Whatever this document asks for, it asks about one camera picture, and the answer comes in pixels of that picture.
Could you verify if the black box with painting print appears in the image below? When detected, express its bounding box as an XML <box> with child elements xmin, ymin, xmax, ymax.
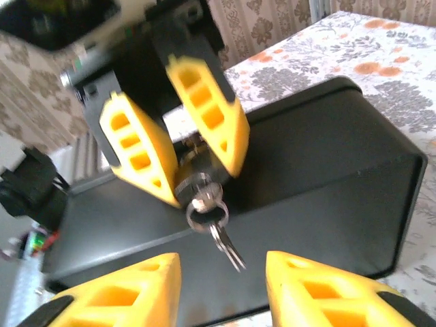
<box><xmin>42</xmin><ymin>76</ymin><xmax>429</xmax><ymax>324</ymax></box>

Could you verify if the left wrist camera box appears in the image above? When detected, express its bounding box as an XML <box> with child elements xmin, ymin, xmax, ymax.
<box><xmin>0</xmin><ymin>0</ymin><xmax>123</xmax><ymax>52</ymax></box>

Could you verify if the silver key ring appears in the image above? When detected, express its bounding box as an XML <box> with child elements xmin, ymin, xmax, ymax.
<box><xmin>185</xmin><ymin>199</ymin><xmax>230</xmax><ymax>234</ymax></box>

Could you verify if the small padlock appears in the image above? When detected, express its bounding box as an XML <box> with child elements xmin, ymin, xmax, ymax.
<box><xmin>173</xmin><ymin>134</ymin><xmax>224</xmax><ymax>211</ymax></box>

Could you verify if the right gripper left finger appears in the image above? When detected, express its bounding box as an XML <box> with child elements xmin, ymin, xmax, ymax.
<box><xmin>16</xmin><ymin>251</ymin><xmax>183</xmax><ymax>327</ymax></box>

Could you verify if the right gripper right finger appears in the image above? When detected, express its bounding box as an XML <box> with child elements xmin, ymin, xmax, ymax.
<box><xmin>265</xmin><ymin>251</ymin><xmax>436</xmax><ymax>327</ymax></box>

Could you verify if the small controller board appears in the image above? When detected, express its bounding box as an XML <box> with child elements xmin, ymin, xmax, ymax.
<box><xmin>18</xmin><ymin>226</ymin><xmax>61</xmax><ymax>262</ymax></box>

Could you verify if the aluminium frame post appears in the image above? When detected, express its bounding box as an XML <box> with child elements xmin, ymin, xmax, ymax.
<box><xmin>307</xmin><ymin>0</ymin><xmax>332</xmax><ymax>25</ymax></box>

